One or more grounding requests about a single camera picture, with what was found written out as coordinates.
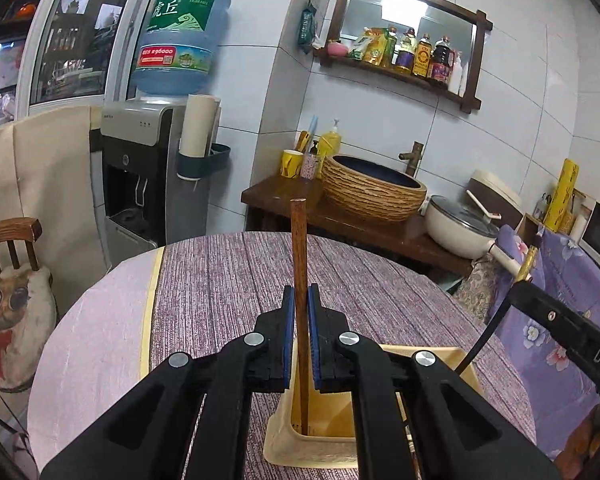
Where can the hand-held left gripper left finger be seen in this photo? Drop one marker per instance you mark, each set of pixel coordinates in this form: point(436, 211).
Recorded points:
point(290, 335)

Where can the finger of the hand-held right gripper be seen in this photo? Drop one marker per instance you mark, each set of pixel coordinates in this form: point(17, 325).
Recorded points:
point(555, 317)

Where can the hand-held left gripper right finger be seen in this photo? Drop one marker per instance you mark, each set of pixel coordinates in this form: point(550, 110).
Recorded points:
point(314, 340)

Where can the black chopstick with gold end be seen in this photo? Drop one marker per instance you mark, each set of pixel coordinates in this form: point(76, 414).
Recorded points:
point(495, 320)

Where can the beige plastic utensil holder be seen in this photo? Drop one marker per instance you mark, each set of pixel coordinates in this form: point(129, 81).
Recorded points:
point(325, 415)

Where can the brown wooden chopstick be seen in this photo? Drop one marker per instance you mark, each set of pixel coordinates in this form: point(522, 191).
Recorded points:
point(298, 240)

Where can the purple floral cloth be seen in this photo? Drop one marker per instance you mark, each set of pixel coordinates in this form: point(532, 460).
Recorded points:
point(560, 270)

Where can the purple striped tablecloth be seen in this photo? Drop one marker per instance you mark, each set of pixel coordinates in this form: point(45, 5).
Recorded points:
point(220, 290)

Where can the beige floral cloth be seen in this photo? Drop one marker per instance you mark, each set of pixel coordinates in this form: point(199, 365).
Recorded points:
point(475, 285)

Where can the yellow wrap roll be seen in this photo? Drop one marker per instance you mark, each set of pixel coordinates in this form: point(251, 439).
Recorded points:
point(562, 190)

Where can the white spatula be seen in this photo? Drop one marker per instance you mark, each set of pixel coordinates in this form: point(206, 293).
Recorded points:
point(482, 207)

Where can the white pan with glass lid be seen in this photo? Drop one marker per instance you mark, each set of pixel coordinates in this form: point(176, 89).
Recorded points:
point(455, 230)

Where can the cream rice cooker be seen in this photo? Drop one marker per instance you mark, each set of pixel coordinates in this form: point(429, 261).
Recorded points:
point(500, 190)

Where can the dark wooden counter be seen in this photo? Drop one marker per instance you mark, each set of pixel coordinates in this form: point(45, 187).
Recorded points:
point(280, 195)

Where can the woven pattern wash basin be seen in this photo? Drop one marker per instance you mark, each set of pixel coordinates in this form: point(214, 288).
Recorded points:
point(370, 195)

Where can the pink patterned cup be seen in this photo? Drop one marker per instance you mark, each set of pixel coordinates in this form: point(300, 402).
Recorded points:
point(311, 167)

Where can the yellow mug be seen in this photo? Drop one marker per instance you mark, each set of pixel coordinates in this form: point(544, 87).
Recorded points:
point(292, 164)

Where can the pink tablecloth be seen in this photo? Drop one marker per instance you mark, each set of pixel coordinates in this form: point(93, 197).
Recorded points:
point(100, 335)

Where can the dark teal cup holder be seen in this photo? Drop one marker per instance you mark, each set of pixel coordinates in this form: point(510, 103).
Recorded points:
point(217, 157)

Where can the yellow dish soap bottle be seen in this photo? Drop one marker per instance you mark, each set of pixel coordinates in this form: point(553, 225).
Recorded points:
point(330, 142)

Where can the blue toothbrush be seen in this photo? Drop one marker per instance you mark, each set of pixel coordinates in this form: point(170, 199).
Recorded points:
point(312, 130)

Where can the bamboo style faucet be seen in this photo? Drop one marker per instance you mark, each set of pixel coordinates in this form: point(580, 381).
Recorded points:
point(414, 157)

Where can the cream paper cup tube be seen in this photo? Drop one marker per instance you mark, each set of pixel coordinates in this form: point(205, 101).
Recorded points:
point(197, 130)

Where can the grey water dispenser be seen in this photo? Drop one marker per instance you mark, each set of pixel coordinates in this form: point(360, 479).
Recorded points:
point(130, 160)

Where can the white plastic bottle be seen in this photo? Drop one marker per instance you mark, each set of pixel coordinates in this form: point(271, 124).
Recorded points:
point(457, 77)

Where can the dark sauce bottle red label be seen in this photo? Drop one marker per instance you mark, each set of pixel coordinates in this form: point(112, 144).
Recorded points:
point(441, 65)

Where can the bottle with yellow label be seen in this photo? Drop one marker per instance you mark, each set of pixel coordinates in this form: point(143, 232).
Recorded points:
point(422, 60)

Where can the pink soap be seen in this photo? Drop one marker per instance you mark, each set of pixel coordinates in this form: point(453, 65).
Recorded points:
point(337, 48)

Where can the beige cloth cover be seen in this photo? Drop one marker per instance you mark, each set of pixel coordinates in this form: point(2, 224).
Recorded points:
point(45, 170)

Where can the yellow refill pouch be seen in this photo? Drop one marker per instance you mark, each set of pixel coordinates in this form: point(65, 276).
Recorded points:
point(361, 47)

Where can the wooden chair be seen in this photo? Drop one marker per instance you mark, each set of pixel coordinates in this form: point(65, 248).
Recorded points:
point(10, 232)

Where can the dark bottle with purple label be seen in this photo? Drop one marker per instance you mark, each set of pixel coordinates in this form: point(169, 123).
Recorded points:
point(404, 55)

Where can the yellow cooking oil bottle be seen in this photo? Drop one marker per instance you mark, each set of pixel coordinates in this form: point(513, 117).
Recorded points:
point(380, 47)

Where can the green packet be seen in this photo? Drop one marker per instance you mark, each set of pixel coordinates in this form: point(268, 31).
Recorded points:
point(307, 25)

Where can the blue water jug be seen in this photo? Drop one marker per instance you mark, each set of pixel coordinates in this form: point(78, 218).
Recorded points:
point(180, 40)

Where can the wooden framed mirror shelf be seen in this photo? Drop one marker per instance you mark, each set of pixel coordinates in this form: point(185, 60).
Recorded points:
point(405, 5)

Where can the white framed glass window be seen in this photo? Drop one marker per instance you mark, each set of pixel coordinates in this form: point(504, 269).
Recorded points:
point(85, 20)

